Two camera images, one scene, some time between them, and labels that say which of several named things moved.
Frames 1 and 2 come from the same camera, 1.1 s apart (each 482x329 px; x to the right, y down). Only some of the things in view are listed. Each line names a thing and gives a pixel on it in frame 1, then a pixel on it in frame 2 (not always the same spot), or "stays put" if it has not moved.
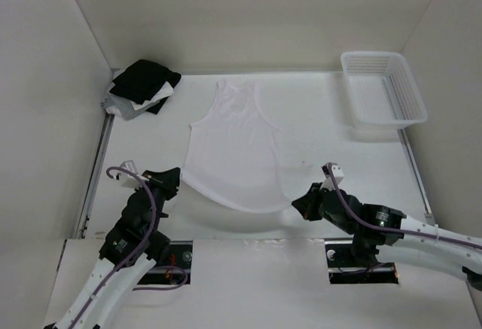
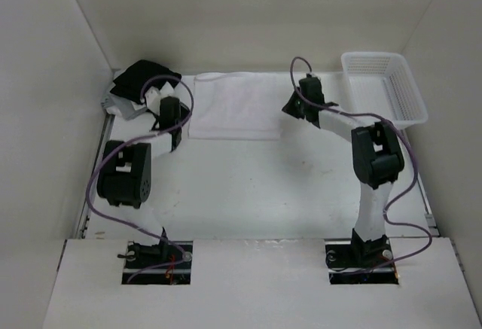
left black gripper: (169, 181) → (184, 114)
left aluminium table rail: (94, 176) stays put
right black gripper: (306, 205) → (288, 108)
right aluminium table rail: (416, 175) stays put
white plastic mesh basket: (382, 92) stays put
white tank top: (233, 153) → (237, 106)
